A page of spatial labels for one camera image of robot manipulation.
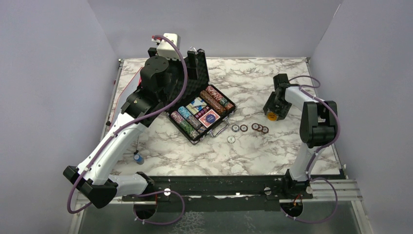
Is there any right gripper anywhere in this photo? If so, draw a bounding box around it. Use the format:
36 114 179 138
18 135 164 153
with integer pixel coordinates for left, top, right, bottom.
263 92 292 121

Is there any orange dealer button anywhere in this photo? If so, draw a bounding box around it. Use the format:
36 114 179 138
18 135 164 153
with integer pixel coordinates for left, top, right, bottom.
267 112 278 121

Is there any black poker case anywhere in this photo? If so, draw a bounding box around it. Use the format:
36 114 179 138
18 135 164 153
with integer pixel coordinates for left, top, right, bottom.
167 49 237 145

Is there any red card deck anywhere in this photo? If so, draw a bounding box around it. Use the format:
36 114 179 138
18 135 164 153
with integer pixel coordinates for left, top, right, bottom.
198 110 221 128

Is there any blue dealer button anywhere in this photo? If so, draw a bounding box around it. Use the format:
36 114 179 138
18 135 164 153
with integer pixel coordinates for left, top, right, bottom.
205 114 216 123

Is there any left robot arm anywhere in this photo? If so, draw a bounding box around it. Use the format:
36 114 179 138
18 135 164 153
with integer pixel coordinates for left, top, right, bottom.
63 49 207 213

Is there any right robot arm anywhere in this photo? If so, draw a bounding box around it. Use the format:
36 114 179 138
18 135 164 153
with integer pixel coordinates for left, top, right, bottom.
263 74 340 198

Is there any brown 100 chip left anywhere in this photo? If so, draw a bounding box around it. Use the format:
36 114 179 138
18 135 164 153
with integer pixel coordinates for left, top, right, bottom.
251 123 260 131

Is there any blue card deck in case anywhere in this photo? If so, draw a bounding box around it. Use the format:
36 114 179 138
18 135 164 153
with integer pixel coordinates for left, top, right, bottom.
186 97 207 115

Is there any brown 100 chip upper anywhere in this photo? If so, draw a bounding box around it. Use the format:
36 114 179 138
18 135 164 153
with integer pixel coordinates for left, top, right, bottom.
240 124 248 132

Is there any red framed whiteboard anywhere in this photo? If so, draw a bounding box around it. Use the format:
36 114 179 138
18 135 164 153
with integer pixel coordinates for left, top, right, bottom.
109 67 142 127

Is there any blue 10 chip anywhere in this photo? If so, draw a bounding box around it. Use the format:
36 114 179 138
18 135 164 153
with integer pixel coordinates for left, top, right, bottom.
231 124 240 132

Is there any white grey chip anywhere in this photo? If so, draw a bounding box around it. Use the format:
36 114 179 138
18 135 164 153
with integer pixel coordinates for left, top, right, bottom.
227 136 236 144

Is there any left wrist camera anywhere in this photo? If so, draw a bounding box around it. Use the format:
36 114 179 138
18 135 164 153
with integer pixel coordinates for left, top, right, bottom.
151 33 181 61

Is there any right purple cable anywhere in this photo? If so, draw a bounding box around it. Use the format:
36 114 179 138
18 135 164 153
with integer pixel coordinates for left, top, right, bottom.
280 75 341 224

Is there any purple cable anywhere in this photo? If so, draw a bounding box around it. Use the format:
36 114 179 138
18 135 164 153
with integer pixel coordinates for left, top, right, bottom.
280 75 341 224
67 35 189 226

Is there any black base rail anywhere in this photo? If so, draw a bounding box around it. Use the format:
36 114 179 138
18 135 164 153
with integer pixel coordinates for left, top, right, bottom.
118 175 325 214

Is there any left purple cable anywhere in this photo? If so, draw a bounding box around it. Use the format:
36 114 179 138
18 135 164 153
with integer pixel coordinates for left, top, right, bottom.
67 35 189 226

